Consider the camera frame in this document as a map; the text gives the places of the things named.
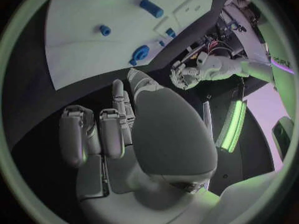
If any blue gear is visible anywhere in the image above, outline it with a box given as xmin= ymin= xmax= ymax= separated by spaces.
xmin=129 ymin=45 xmax=151 ymax=66

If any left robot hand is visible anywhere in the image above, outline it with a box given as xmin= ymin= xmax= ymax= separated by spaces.
xmin=169 ymin=61 xmax=202 ymax=90

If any cluttered workshop desk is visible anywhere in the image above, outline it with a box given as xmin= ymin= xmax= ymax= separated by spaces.
xmin=183 ymin=9 xmax=249 ymax=61

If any glowing light bar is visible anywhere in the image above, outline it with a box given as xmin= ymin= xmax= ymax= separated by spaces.
xmin=214 ymin=99 xmax=248 ymax=153

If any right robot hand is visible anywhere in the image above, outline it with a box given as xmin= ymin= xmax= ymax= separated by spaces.
xmin=58 ymin=68 xmax=221 ymax=224

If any white task board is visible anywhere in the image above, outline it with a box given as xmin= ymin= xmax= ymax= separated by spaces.
xmin=43 ymin=0 xmax=216 ymax=91

